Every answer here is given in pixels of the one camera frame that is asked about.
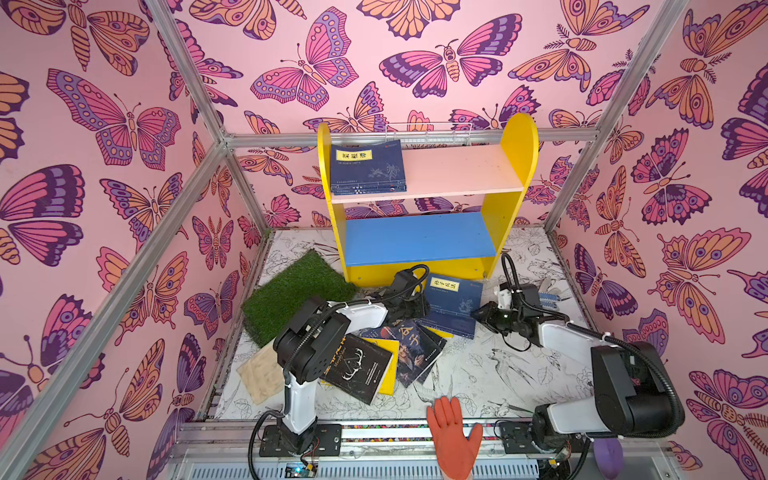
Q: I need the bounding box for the yellow pink blue bookshelf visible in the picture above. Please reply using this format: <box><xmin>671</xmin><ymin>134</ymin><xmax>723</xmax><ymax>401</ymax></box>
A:
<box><xmin>317</xmin><ymin>114</ymin><xmax>540</xmax><ymax>287</ymax></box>

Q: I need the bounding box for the purple plastic scoop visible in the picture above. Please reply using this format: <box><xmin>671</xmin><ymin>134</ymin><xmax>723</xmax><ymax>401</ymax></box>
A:
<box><xmin>593</xmin><ymin>438</ymin><xmax>624</xmax><ymax>480</ymax></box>

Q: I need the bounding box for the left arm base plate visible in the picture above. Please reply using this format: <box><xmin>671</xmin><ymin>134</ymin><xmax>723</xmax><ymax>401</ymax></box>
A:
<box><xmin>259</xmin><ymin>423</ymin><xmax>343</xmax><ymax>457</ymax></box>

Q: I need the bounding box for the aluminium rail base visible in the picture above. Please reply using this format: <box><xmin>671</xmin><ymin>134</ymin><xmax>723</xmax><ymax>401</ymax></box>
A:
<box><xmin>163</xmin><ymin>419</ymin><xmax>685</xmax><ymax>479</ymax></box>

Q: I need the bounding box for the beige cloth glove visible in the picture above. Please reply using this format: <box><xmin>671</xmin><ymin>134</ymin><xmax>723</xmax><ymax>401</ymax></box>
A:
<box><xmin>237</xmin><ymin>342</ymin><xmax>284</xmax><ymax>405</ymax></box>

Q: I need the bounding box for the thin yellow book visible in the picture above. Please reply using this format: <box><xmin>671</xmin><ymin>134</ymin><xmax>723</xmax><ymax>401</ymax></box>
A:
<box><xmin>366</xmin><ymin>338</ymin><xmax>399</xmax><ymax>396</ymax></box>

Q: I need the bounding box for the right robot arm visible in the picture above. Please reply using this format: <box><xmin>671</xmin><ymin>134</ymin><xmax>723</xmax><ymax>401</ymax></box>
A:
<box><xmin>471</xmin><ymin>281</ymin><xmax>685</xmax><ymax>451</ymax></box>

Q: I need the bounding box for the green artificial grass mat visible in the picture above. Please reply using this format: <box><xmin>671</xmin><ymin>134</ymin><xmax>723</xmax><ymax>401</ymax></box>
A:
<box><xmin>242</xmin><ymin>249</ymin><xmax>359</xmax><ymax>347</ymax></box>

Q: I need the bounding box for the navy book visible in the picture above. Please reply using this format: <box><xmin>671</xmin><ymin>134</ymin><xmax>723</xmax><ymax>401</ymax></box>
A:
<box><xmin>330</xmin><ymin>140</ymin><xmax>407</xmax><ymax>189</ymax></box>
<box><xmin>331</xmin><ymin>182</ymin><xmax>407</xmax><ymax>196</ymax></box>
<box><xmin>425</xmin><ymin>274</ymin><xmax>483</xmax><ymax>319</ymax></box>
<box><xmin>420</xmin><ymin>317</ymin><xmax>476</xmax><ymax>339</ymax></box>

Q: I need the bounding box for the black book yellow title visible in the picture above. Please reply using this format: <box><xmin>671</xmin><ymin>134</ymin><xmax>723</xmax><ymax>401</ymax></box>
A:
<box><xmin>321</xmin><ymin>335</ymin><xmax>394</xmax><ymax>405</ymax></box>

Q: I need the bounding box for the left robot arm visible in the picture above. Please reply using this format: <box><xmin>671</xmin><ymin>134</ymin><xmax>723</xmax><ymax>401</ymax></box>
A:
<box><xmin>273</xmin><ymin>264</ymin><xmax>430</xmax><ymax>435</ymax></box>

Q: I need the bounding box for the red rubber glove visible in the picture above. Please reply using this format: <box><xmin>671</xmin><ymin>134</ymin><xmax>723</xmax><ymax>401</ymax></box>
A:
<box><xmin>426</xmin><ymin>396</ymin><xmax>483</xmax><ymax>480</ymax></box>

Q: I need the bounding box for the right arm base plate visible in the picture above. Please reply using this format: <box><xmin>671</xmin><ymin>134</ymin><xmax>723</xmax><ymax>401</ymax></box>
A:
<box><xmin>493</xmin><ymin>418</ymin><xmax>572</xmax><ymax>456</ymax></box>

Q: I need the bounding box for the dark purple cover book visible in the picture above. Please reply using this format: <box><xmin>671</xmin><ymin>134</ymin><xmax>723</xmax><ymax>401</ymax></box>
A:
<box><xmin>373</xmin><ymin>320</ymin><xmax>447</xmax><ymax>387</ymax></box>

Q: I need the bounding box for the green circuit board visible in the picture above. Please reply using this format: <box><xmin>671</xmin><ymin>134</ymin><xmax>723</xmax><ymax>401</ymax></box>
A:
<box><xmin>284</xmin><ymin>462</ymin><xmax>317</xmax><ymax>479</ymax></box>

